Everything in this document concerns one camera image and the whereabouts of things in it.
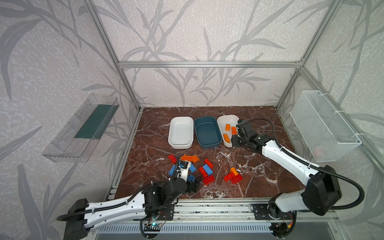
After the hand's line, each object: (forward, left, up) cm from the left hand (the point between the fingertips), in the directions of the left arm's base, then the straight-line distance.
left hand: (197, 171), depth 77 cm
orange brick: (+4, -21, -9) cm, 23 cm away
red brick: (+11, +15, -10) cm, 21 cm away
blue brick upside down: (-3, +3, -2) cm, 5 cm away
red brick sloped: (-1, -18, -8) cm, 20 cm away
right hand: (+20, -21, +4) cm, 29 cm away
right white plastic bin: (+39, -24, -5) cm, 46 cm away
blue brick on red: (+5, -6, -9) cm, 12 cm away
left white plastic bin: (+29, +12, -8) cm, 33 cm away
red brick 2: (+9, -6, -10) cm, 15 cm away
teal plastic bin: (+32, -6, -10) cm, 34 cm away
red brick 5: (-1, -23, -10) cm, 25 cm away
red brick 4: (-2, -6, -9) cm, 11 cm away
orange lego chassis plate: (+11, +2, -9) cm, 15 cm away
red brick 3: (+3, -4, -10) cm, 11 cm away
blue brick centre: (+5, +3, -10) cm, 11 cm away
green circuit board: (-23, +20, -13) cm, 33 cm away
